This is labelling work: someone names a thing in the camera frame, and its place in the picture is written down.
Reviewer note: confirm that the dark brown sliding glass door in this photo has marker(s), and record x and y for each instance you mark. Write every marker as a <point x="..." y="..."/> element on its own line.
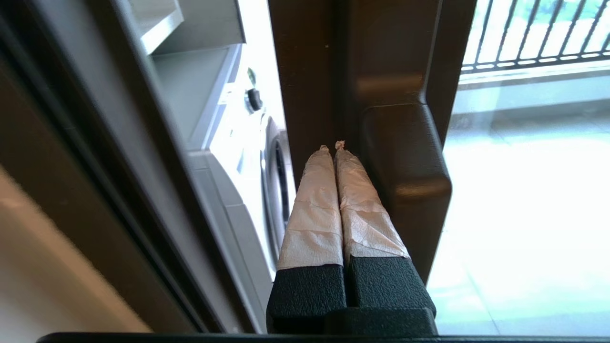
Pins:
<point x="310" y="71"/>

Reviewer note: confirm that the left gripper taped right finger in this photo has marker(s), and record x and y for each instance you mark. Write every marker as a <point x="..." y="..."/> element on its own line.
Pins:
<point x="371" y="238"/>

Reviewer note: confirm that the long black balcony railing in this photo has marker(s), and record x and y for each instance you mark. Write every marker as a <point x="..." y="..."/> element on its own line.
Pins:
<point x="524" y="62"/>

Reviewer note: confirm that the white wall shelf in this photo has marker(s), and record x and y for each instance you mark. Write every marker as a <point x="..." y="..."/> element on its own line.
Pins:
<point x="159" y="28"/>

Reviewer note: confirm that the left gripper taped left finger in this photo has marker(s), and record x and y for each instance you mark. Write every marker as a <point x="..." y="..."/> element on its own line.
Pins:
<point x="312" y="228"/>

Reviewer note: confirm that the long stone window sill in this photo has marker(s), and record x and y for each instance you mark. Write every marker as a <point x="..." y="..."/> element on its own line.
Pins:
<point x="524" y="76"/>

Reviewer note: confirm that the white front-load washing machine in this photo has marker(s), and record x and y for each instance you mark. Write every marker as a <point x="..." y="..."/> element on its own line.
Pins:
<point x="238" y="143"/>

